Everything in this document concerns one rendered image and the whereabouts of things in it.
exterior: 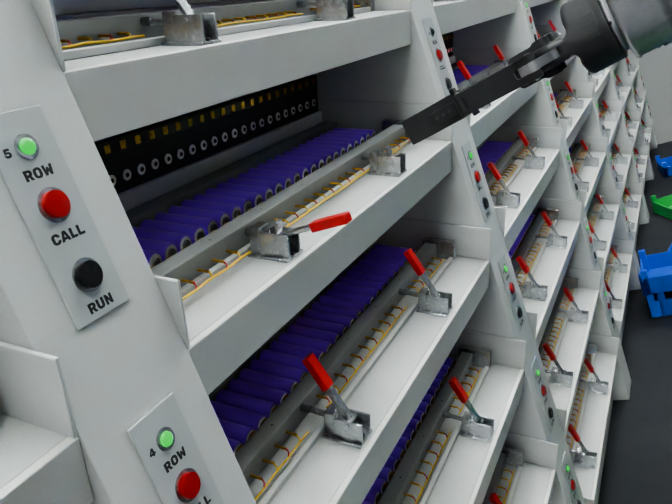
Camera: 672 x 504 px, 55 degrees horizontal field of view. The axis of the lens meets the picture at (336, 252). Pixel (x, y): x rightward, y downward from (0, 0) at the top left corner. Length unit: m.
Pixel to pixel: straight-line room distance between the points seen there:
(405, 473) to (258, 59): 0.51
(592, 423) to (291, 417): 1.04
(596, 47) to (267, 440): 0.47
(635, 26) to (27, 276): 0.54
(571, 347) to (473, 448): 0.63
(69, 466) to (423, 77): 0.72
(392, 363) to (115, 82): 0.43
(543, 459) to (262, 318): 0.73
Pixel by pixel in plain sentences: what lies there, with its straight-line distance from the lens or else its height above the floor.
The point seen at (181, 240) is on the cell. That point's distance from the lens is 0.58.
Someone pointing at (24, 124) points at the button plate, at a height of 1.05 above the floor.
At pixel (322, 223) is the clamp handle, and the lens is 0.53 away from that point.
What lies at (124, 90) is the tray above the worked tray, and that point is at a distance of 0.46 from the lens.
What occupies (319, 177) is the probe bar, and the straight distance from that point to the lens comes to 0.70.
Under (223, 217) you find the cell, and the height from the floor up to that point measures 0.93.
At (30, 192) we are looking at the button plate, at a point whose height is 1.01.
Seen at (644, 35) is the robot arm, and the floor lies 0.96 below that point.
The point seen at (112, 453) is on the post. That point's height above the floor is 0.86.
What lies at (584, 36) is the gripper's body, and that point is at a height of 0.97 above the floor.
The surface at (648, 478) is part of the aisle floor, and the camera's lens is 1.64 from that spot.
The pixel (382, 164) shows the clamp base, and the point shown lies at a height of 0.91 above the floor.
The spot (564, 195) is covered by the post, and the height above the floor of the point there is 0.58.
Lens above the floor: 1.01
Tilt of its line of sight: 13 degrees down
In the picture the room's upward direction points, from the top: 21 degrees counter-clockwise
